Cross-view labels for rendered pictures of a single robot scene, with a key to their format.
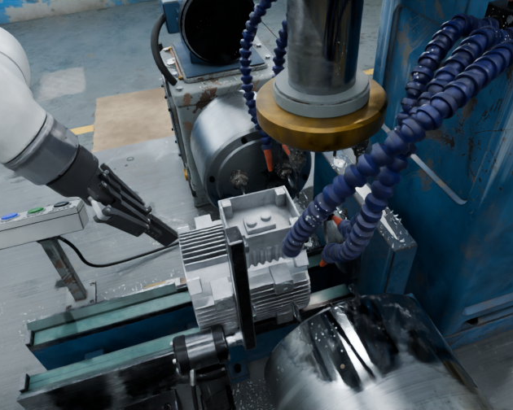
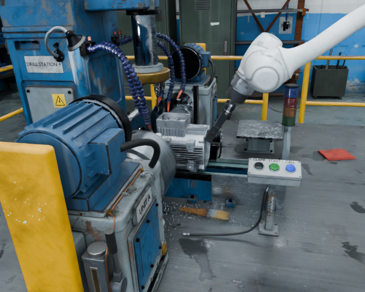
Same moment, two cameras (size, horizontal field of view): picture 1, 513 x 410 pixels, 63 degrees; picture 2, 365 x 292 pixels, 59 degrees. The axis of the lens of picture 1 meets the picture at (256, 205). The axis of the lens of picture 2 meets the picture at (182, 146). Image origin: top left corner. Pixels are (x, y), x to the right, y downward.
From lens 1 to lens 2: 172 cm
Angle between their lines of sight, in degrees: 109
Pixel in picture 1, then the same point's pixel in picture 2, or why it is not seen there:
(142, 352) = (234, 164)
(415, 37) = (94, 67)
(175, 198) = (179, 274)
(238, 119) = (143, 135)
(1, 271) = (336, 268)
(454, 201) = (120, 101)
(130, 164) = not seen: outside the picture
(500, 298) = not seen: hidden behind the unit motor
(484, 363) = not seen: hidden behind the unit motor
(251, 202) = (171, 124)
